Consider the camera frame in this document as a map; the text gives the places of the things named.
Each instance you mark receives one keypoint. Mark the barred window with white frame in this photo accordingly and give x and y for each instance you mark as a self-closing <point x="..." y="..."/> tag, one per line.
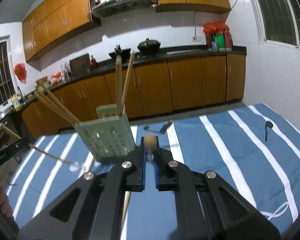
<point x="0" y="72"/>

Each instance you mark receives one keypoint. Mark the stacked red and green basins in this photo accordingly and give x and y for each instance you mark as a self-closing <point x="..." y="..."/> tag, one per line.
<point x="42" y="81"/>

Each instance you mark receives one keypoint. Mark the clear plastic bag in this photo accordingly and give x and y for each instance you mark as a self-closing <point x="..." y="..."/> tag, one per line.
<point x="65" y="69"/>

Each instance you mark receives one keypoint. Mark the black wok with lid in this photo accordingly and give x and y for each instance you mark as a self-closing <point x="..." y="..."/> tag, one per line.
<point x="148" y="45"/>

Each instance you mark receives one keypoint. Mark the steel sink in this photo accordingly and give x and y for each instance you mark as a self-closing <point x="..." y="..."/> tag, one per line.
<point x="3" y="116"/>

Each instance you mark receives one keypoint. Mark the black spoon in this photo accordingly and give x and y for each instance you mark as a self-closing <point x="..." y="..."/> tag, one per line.
<point x="166" y="127"/>
<point x="268" y="125"/>

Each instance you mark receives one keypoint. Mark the yellow dish soap bottle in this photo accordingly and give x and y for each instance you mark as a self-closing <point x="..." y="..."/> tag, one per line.
<point x="15" y="101"/>

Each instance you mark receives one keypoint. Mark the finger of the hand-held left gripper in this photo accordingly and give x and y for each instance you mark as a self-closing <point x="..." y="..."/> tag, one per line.
<point x="21" y="145"/>

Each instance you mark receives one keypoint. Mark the dark cutting board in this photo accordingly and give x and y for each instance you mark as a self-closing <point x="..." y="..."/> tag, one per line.
<point x="80" y="64"/>

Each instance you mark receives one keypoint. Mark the red canister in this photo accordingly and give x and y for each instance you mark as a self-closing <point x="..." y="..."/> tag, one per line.
<point x="208" y="41"/>
<point x="228" y="40"/>

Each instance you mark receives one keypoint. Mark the wooden wall cabinets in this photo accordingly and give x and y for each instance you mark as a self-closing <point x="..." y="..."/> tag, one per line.
<point x="60" y="12"/>

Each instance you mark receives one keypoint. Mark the hanging red plastic bag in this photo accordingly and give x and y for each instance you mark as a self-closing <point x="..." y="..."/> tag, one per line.
<point x="20" y="72"/>

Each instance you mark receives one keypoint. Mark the wooden base cabinets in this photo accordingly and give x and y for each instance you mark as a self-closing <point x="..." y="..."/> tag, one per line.
<point x="185" y="82"/>

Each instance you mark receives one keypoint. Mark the steel faucet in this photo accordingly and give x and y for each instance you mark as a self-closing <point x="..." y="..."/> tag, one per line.
<point x="20" y="92"/>

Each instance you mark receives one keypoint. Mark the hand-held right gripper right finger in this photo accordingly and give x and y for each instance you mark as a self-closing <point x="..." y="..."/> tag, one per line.
<point x="157" y="175"/>

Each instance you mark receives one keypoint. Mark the crumpled red plastic bag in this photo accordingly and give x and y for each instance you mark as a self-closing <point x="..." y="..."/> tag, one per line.
<point x="215" y="27"/>

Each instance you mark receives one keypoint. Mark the white wall outlet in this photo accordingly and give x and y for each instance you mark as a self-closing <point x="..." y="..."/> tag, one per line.
<point x="196" y="38"/>

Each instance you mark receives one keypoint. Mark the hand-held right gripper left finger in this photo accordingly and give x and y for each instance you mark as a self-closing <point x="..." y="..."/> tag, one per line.
<point x="143" y="170"/>

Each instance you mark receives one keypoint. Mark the large barred window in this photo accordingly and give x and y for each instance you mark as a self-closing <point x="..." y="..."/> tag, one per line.
<point x="277" y="12"/>

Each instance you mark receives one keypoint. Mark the small red plastic bag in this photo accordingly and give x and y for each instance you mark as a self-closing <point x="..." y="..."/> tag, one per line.
<point x="58" y="77"/>

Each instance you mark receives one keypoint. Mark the black gas stove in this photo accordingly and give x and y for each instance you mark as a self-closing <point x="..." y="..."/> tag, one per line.
<point x="160" y="54"/>

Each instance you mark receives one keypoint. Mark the green carton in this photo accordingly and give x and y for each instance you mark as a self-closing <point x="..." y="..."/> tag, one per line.
<point x="219" y="41"/>

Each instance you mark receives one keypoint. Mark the person's left hand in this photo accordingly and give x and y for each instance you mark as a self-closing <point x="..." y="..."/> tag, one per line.
<point x="2" y="201"/>

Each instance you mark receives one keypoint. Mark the blue white striped tablecloth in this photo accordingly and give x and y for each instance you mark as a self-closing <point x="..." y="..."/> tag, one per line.
<point x="215" y="160"/>

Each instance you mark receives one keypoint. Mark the black kitchen countertop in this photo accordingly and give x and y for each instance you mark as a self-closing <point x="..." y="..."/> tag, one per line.
<point x="187" y="51"/>

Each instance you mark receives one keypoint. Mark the green perforated utensil holder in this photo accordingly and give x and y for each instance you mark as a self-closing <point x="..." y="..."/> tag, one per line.
<point x="100" y="125"/>

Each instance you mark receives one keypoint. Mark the red bottle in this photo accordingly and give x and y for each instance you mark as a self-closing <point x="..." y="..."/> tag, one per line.
<point x="94" y="62"/>

